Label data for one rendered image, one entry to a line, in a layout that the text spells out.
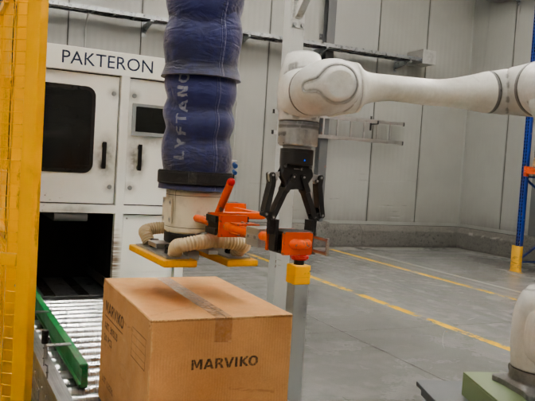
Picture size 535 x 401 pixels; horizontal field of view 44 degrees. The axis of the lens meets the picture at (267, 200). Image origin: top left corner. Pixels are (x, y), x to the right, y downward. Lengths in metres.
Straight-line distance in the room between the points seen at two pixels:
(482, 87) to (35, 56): 1.40
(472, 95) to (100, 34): 9.31
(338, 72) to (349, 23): 11.09
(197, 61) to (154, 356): 0.82
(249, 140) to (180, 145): 9.34
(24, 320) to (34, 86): 0.77
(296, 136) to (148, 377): 0.73
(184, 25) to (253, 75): 9.41
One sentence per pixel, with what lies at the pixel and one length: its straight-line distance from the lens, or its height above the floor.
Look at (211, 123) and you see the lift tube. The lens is 1.91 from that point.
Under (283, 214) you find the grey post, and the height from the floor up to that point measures 1.01.
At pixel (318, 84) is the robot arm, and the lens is 1.27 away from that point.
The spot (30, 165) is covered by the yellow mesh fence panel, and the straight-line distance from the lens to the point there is 2.29.
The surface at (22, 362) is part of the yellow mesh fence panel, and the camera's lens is 2.39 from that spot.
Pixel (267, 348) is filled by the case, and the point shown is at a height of 0.86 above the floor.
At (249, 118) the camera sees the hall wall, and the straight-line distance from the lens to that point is 11.26.
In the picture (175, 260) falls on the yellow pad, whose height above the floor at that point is 1.08.
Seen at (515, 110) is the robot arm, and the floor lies 1.52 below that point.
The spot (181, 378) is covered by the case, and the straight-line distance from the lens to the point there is 1.78.
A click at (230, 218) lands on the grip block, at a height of 1.21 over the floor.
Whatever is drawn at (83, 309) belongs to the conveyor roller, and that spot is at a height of 0.55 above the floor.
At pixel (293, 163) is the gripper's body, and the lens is 1.44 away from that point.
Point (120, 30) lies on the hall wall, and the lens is 10.73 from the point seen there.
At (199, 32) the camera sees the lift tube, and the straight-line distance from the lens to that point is 1.93.
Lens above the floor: 1.35
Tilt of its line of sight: 3 degrees down
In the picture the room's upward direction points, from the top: 4 degrees clockwise
